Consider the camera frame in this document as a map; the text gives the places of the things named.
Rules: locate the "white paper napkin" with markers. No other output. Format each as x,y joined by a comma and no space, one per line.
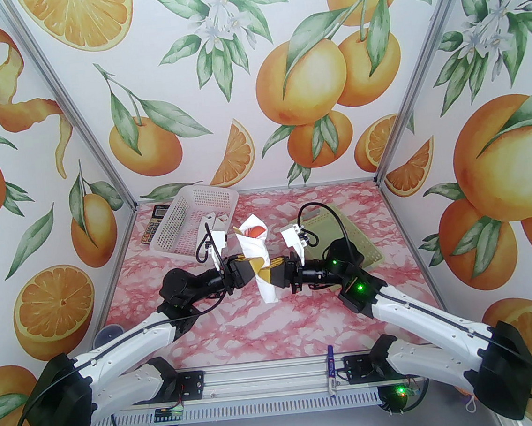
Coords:
267,292

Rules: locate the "orange plastic spoon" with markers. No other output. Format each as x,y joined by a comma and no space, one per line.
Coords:
254,231

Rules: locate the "green perforated plastic tray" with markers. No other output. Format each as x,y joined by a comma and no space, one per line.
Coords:
363,239

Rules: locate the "white perforated plastic basket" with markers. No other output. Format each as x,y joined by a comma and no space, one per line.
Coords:
178,230

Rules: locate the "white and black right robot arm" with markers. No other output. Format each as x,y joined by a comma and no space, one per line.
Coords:
428,322

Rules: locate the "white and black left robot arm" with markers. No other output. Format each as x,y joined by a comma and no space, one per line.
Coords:
119,345

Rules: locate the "black and gold calculator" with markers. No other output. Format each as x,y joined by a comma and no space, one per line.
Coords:
152,226

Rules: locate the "blue marker pen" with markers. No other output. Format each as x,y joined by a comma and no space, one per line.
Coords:
331,370

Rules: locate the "small circuit board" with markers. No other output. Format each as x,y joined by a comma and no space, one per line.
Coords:
169,413
405,391

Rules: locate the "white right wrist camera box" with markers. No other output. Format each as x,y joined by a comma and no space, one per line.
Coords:
295,242

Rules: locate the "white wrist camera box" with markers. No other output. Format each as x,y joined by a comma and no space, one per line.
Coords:
217,250
295,242

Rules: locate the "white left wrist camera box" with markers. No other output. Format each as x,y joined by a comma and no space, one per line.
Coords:
217,250

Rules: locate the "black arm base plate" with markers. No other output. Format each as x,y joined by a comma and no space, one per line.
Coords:
358,370
192,385

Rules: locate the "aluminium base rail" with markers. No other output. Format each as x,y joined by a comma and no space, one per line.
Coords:
264,377

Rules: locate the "aluminium frame post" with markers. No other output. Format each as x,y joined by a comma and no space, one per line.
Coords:
423,63
69,100

